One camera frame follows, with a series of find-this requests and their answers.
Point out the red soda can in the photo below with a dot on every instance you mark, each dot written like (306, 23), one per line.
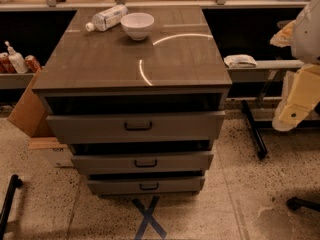
(32, 63)

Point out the grey drawer cabinet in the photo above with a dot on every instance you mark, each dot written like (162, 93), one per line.
(177, 69)

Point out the white ceramic bowl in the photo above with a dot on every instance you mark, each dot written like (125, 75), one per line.
(137, 26)

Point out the grey top drawer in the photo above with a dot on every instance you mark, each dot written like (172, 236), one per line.
(89, 129)

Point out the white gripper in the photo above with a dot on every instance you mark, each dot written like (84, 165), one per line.
(307, 37)

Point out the black table leg frame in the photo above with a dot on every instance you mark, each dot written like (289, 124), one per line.
(255, 127)

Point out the brown cardboard box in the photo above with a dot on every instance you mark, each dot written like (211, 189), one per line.
(29, 114)

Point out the clear plastic water bottle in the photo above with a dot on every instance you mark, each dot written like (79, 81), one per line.
(107, 19)

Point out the blue tape cross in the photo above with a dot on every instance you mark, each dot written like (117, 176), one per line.
(148, 218)

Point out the folded white cloth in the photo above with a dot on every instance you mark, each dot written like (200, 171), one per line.
(240, 61)

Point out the red can at edge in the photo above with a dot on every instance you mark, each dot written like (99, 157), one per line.
(4, 60)

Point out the grey drawer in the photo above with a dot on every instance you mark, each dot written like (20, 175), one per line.
(89, 129)
(146, 185)
(143, 163)

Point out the grey bottom drawer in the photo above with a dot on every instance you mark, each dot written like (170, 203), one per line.
(146, 185)

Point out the white pump dispenser bottle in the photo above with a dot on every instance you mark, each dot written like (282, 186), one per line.
(16, 59)

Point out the white cardboard box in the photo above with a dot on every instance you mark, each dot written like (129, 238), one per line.
(57, 154)

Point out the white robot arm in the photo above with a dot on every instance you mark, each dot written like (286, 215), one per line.
(305, 44)

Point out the black metal stand leg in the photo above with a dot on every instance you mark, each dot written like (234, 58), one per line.
(14, 183)

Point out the black chair base leg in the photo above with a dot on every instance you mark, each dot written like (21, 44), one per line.
(295, 203)

